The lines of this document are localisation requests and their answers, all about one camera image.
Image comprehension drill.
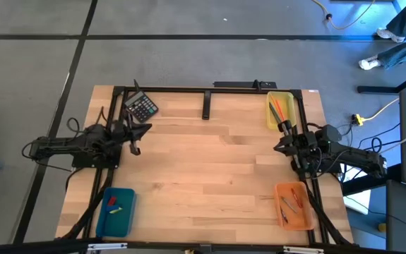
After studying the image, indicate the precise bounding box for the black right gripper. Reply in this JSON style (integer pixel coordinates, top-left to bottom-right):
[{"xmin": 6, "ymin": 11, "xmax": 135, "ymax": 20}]
[{"xmin": 273, "ymin": 120, "xmax": 318, "ymax": 167}]

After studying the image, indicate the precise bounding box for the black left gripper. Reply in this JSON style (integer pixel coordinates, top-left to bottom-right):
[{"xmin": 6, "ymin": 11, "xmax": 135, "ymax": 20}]
[{"xmin": 112, "ymin": 121, "xmax": 153, "ymax": 157}]

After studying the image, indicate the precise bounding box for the red pen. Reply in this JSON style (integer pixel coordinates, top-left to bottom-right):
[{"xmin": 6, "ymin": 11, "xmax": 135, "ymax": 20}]
[{"xmin": 290, "ymin": 188, "xmax": 303, "ymax": 210}]

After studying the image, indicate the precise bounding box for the yellow plastic bin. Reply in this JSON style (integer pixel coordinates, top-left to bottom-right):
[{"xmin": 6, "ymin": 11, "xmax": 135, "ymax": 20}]
[{"xmin": 265, "ymin": 90, "xmax": 297, "ymax": 131}]

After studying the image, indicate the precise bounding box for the black desk calculator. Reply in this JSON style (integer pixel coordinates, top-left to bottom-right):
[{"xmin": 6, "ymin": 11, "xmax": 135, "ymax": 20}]
[{"xmin": 123, "ymin": 90, "xmax": 160, "ymax": 124}]

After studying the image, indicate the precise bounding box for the orange plastic bin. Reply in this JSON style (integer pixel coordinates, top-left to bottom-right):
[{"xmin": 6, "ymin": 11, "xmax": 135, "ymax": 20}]
[{"xmin": 274, "ymin": 181, "xmax": 315, "ymax": 232}]

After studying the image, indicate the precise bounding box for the blue-green plastic bin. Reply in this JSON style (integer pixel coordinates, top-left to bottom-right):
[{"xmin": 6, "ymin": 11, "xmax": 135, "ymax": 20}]
[{"xmin": 95, "ymin": 186, "xmax": 137, "ymax": 238}]

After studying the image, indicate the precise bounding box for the black desk leg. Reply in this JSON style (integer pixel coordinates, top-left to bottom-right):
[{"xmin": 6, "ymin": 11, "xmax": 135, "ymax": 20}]
[
  {"xmin": 357, "ymin": 65, "xmax": 406, "ymax": 95},
  {"xmin": 341, "ymin": 163, "xmax": 401, "ymax": 197}
]

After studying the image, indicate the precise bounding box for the white paper sheet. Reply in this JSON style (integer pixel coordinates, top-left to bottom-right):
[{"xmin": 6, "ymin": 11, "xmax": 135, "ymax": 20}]
[{"xmin": 342, "ymin": 176, "xmax": 372, "ymax": 215}]

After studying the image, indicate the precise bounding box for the person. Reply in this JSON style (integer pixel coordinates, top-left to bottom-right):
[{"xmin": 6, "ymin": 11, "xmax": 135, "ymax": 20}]
[{"xmin": 359, "ymin": 0, "xmax": 406, "ymax": 71}]

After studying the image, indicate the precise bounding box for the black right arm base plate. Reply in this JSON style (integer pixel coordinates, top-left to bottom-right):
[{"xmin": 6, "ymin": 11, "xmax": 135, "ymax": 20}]
[{"xmin": 292, "ymin": 155, "xmax": 342, "ymax": 174}]

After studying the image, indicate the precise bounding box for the black cable conduit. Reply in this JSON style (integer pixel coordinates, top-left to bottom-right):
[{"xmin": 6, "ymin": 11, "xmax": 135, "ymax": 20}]
[
  {"xmin": 58, "ymin": 167, "xmax": 115, "ymax": 241},
  {"xmin": 303, "ymin": 174, "xmax": 352, "ymax": 247}
]

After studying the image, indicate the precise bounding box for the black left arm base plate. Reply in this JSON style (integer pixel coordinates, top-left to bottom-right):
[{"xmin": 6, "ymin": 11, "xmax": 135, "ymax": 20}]
[{"xmin": 71, "ymin": 140, "xmax": 122, "ymax": 169}]

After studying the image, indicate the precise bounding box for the yellow power plug cable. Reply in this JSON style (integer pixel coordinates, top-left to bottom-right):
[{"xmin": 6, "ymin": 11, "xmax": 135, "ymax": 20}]
[{"xmin": 350, "ymin": 97, "xmax": 401, "ymax": 127}]

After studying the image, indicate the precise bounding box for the black frame stub bar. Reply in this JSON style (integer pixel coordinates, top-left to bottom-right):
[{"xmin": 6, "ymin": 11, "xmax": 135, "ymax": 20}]
[{"xmin": 201, "ymin": 90, "xmax": 212, "ymax": 121}]

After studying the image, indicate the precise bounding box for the silver gantry bracket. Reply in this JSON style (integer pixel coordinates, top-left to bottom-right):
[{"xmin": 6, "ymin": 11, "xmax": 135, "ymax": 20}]
[
  {"xmin": 282, "ymin": 246, "xmax": 325, "ymax": 254},
  {"xmin": 87, "ymin": 242, "xmax": 129, "ymax": 252}
]

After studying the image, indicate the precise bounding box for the yellow floor cable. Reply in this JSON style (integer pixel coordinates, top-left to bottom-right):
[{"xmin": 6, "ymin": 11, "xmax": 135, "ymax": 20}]
[{"xmin": 311, "ymin": 0, "xmax": 377, "ymax": 31}]

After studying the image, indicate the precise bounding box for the black gantry frame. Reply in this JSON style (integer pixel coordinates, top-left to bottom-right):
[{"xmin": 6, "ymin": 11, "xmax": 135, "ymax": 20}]
[{"xmin": 0, "ymin": 238, "xmax": 406, "ymax": 254}]

